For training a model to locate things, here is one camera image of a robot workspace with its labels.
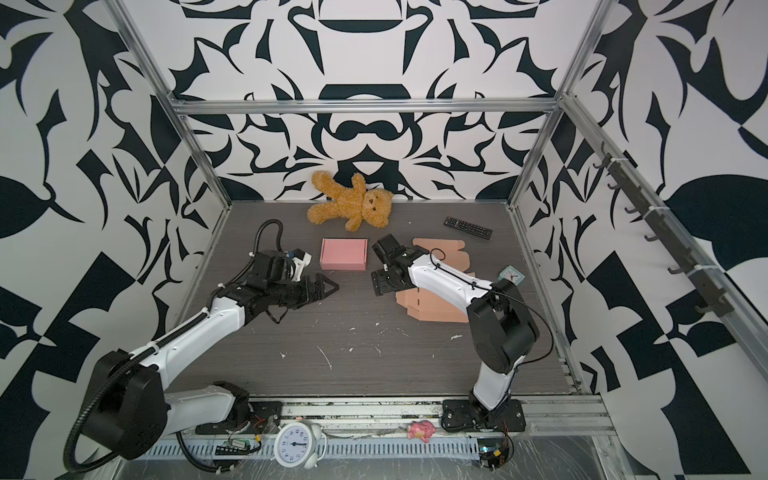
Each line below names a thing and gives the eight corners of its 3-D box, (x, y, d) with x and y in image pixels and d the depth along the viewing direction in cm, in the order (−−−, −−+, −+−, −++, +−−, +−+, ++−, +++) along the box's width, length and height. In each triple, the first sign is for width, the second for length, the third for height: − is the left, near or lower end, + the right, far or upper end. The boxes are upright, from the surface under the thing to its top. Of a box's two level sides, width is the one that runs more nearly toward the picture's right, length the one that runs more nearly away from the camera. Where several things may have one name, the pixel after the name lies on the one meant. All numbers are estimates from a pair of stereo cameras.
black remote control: (443, 224, 117) (444, 220, 115) (445, 219, 119) (446, 214, 117) (489, 241, 112) (491, 236, 110) (491, 235, 114) (493, 230, 112)
